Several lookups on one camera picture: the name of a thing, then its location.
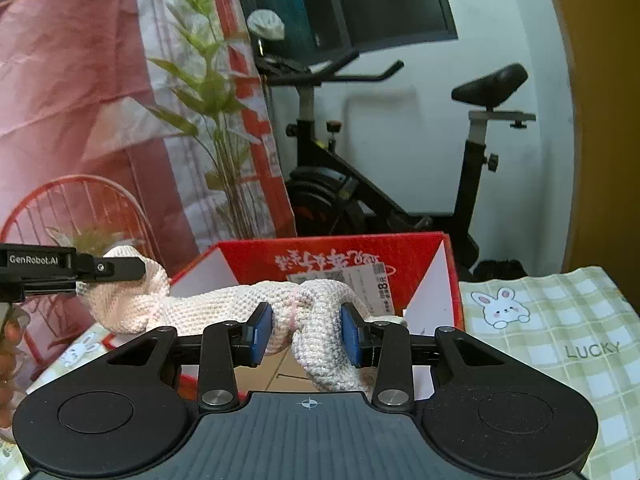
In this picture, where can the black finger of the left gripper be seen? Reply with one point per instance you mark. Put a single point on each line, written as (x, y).
(119, 269)

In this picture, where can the operator left hand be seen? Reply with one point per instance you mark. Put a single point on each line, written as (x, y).
(13, 327)

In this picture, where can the dark window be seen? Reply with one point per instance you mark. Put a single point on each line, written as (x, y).
(319, 30)

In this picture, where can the pink printed backdrop cloth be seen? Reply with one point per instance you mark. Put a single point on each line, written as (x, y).
(135, 122)

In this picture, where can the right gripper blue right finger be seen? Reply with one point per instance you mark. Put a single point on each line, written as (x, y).
(384, 346)

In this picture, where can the brown wooden door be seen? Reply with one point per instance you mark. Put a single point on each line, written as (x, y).
(603, 48)

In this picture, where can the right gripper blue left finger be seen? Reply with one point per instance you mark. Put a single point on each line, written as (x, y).
(225, 346)

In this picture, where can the cream knitted scarf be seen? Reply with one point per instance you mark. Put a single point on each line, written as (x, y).
(306, 318)

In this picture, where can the red strawberry cardboard box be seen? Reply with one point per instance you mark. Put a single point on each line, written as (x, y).
(370, 265)

